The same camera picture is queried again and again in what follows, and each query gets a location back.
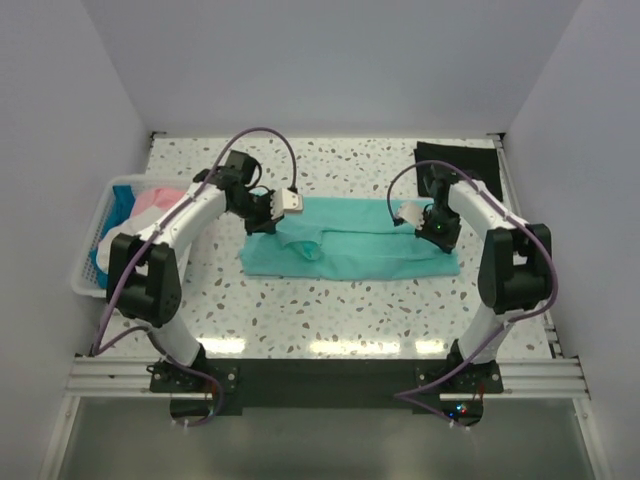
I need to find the blue t-shirt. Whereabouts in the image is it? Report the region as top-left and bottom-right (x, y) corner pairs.
(89, 185), (135, 289)

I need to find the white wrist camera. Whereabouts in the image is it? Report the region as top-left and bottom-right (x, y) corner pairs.
(270, 188), (304, 219)
(393, 202), (424, 229)

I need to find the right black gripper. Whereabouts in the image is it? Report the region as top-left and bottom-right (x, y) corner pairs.
(415, 206), (462, 254)

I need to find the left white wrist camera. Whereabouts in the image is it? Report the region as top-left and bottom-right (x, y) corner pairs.
(270, 188), (304, 219)

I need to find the white plastic laundry basket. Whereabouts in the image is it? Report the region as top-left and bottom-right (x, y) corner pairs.
(70, 174), (190, 300)

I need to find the white t-shirt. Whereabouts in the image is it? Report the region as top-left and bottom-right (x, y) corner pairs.
(96, 206), (166, 273)

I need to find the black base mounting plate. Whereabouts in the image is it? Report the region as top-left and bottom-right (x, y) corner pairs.
(146, 354), (504, 426)

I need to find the pink t-shirt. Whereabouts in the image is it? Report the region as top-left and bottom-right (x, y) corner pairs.
(131, 187), (186, 217)

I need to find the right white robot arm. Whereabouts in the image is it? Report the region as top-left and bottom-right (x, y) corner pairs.
(415, 160), (558, 393)

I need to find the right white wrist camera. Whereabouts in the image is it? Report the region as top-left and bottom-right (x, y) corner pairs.
(393, 202), (424, 229)

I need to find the folded black t-shirt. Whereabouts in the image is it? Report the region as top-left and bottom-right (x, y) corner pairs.
(414, 142), (504, 202)

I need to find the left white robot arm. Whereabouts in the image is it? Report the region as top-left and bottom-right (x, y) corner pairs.
(106, 150), (279, 392)

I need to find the teal green t-shirt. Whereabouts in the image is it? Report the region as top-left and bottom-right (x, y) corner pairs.
(239, 197), (460, 281)

